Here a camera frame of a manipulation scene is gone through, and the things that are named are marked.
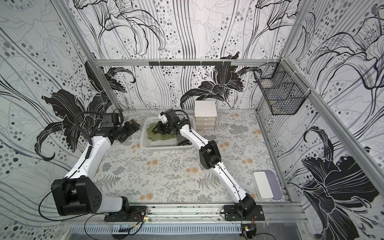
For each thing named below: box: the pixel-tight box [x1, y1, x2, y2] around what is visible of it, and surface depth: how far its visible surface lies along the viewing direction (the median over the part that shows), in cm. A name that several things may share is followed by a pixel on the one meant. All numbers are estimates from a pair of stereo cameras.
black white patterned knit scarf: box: [176, 134, 193, 146], surface depth 92 cm
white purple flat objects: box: [252, 169, 283, 200], surface depth 79 cm
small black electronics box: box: [240, 223, 257, 239], surface depth 71 cm
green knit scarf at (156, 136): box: [149, 127, 179, 141], surface depth 93 cm
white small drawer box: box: [194, 100, 218, 130], surface depth 103 cm
